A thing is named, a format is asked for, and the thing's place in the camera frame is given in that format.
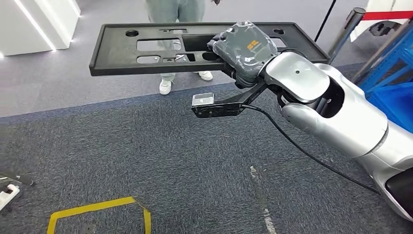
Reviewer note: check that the black plastic panel part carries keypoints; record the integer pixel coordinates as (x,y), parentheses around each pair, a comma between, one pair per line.
(113,55)

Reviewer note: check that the blue metal shelf rack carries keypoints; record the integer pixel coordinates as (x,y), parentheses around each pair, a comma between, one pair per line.
(388,58)

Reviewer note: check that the white box furniture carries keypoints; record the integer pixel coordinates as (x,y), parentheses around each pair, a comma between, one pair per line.
(38,25)

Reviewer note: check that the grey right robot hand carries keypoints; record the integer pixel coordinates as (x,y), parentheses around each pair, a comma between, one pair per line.
(245,48)

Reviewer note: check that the black camera bracket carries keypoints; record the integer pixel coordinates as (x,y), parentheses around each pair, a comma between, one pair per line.
(226,108)

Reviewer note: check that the clear floor tape strip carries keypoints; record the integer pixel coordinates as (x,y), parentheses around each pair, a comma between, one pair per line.
(269,223)

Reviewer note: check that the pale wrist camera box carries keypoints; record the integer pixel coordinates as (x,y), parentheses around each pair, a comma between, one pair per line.
(203,99)

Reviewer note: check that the person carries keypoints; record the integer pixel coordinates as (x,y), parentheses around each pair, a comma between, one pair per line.
(167,9)

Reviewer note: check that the red barrier belt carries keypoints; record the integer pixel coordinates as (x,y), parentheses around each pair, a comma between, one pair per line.
(387,15)

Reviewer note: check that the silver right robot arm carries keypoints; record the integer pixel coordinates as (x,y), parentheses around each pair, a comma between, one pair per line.
(348,129)

